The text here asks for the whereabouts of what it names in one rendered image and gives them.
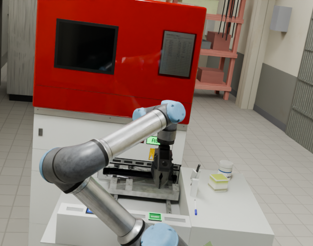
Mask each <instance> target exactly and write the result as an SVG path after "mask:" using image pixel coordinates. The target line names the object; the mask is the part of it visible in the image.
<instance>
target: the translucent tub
mask: <svg viewBox="0 0 313 246"><path fill-rule="evenodd" d="M209 175H210V177H209V183H208V187H209V188H210V189H211V190H213V191H214V192H226V191H227V186H228V181H229V179H228V178H227V177H226V176H224V175H223V174H209Z"/></svg>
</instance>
